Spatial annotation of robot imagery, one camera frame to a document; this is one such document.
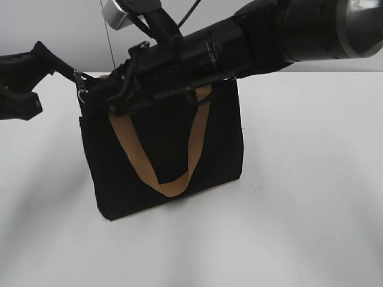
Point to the silver zipper pull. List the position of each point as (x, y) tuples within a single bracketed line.
[(81, 88)]

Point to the black canvas tote bag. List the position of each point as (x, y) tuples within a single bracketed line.
[(163, 131)]

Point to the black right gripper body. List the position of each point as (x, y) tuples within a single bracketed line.
[(187, 63)]

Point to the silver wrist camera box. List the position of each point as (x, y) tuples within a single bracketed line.
[(114, 15)]

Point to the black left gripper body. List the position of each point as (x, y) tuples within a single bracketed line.
[(20, 74)]

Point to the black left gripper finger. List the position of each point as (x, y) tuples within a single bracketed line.
[(53, 62)]

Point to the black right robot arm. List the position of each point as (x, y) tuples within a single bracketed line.
[(260, 38)]

